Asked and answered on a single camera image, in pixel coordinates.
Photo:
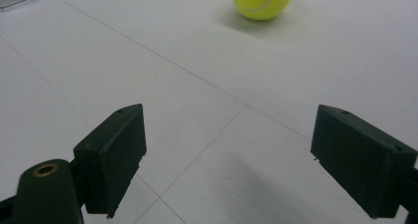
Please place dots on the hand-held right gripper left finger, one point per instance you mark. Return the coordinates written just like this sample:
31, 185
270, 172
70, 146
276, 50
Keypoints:
111, 158

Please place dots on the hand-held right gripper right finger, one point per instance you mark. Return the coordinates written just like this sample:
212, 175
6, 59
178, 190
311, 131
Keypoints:
361, 164

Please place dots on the yellow tennis ball dark mark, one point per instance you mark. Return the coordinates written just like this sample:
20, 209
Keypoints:
261, 2

